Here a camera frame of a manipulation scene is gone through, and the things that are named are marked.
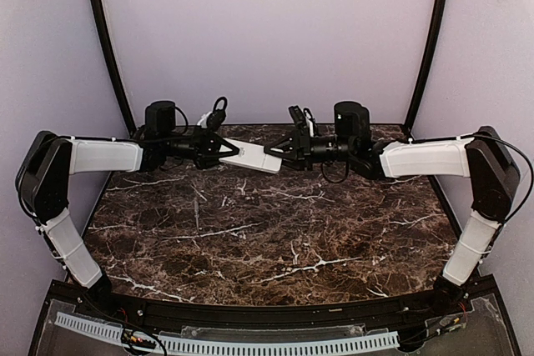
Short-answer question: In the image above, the right black frame post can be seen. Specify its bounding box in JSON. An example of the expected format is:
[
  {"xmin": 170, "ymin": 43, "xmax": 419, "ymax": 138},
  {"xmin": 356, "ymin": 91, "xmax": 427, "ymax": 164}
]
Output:
[{"xmin": 403, "ymin": 0, "xmax": 446, "ymax": 133}]

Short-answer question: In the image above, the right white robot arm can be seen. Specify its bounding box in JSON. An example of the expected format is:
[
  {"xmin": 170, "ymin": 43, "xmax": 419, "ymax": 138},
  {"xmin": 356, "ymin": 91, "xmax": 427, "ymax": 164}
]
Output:
[{"xmin": 264, "ymin": 101, "xmax": 520, "ymax": 288}]

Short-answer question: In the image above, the white remote control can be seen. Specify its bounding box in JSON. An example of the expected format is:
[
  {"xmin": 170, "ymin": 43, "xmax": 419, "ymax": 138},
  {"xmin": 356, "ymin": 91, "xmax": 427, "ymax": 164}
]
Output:
[{"xmin": 219, "ymin": 138, "xmax": 282, "ymax": 173}]

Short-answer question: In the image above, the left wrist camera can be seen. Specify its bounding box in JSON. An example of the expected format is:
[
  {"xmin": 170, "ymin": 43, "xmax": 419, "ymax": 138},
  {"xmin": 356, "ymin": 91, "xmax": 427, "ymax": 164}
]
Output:
[{"xmin": 197, "ymin": 96, "xmax": 228, "ymax": 131}]

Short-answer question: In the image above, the white slotted cable duct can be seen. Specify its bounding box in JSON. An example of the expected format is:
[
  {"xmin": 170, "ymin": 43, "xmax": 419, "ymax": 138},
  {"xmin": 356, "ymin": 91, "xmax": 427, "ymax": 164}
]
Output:
[{"xmin": 54, "ymin": 312, "xmax": 399, "ymax": 355}]

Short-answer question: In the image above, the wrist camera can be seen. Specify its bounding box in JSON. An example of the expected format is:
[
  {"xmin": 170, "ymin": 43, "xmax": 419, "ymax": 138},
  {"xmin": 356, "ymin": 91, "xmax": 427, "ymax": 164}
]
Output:
[
  {"xmin": 197, "ymin": 96, "xmax": 228, "ymax": 131},
  {"xmin": 288, "ymin": 105, "xmax": 317, "ymax": 138}
]

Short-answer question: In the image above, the left black frame post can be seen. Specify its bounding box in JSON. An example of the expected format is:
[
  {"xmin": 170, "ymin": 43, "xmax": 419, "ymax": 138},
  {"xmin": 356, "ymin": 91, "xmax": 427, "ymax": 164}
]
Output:
[{"xmin": 90, "ymin": 0, "xmax": 136, "ymax": 134}]

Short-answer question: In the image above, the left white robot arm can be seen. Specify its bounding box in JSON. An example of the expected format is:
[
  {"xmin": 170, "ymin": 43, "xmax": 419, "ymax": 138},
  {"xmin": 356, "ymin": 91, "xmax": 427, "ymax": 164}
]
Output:
[{"xmin": 15, "ymin": 97, "xmax": 239, "ymax": 293}]

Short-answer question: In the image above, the black front rail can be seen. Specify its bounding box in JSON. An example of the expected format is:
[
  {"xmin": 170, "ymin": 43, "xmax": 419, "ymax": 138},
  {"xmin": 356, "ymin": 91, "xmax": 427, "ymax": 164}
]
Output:
[{"xmin": 123, "ymin": 297, "xmax": 424, "ymax": 329}]

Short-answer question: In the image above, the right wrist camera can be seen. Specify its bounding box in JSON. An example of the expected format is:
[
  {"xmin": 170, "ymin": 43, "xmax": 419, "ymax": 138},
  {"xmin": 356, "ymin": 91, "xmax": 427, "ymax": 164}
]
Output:
[{"xmin": 288, "ymin": 105, "xmax": 317, "ymax": 138}]

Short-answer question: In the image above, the black frame post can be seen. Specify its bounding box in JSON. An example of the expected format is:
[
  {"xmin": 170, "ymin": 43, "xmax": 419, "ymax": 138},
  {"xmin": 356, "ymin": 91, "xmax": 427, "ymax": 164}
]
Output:
[
  {"xmin": 403, "ymin": 0, "xmax": 446, "ymax": 133},
  {"xmin": 90, "ymin": 0, "xmax": 136, "ymax": 134}
]

